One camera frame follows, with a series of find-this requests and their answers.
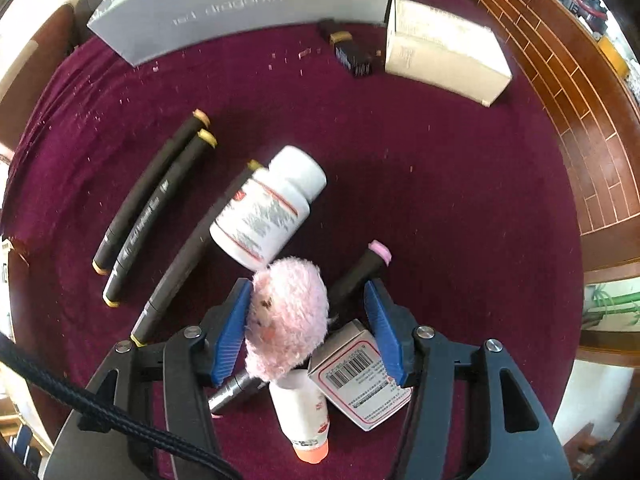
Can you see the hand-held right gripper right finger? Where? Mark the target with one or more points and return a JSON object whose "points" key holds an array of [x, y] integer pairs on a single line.
{"points": [[385, 330]]}

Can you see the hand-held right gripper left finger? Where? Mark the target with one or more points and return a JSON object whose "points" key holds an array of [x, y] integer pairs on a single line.
{"points": [[230, 330]]}

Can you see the pink fluffy puff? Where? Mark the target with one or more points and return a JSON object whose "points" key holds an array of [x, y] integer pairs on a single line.
{"points": [[287, 315]]}

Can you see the small white barcode box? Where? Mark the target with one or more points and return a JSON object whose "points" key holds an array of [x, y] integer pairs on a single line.
{"points": [[355, 385]]}

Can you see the black marker with pink cap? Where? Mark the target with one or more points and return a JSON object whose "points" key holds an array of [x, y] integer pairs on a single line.
{"points": [[355, 275]]}

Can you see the black marker with yellow ends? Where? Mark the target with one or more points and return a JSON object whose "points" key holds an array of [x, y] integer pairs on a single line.
{"points": [[190, 255]]}

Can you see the white tube with orange cap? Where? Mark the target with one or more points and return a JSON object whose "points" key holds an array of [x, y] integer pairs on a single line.
{"points": [[300, 420]]}

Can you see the small white red-label bottle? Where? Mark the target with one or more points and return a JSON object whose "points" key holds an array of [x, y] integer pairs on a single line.
{"points": [[265, 210]]}

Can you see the silver metal cylinder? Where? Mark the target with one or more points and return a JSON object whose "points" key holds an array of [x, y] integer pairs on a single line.
{"points": [[232, 391]]}

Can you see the black marker with yellow cap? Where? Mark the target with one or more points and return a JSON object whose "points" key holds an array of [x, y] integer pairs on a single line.
{"points": [[160, 210]]}

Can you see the black marker with beige cap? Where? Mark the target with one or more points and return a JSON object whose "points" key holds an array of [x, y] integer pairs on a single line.
{"points": [[145, 195]]}

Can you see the green bamboo picture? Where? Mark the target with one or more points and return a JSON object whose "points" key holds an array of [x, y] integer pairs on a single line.
{"points": [[610, 305]]}

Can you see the dark brown small tube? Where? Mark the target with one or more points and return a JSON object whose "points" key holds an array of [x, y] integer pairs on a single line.
{"points": [[352, 55]]}

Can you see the cream cardboard box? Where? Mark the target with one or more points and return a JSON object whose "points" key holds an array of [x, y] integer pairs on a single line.
{"points": [[450, 55]]}

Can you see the long grey cardboard box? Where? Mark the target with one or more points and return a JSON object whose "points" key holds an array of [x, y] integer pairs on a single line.
{"points": [[240, 5]]}

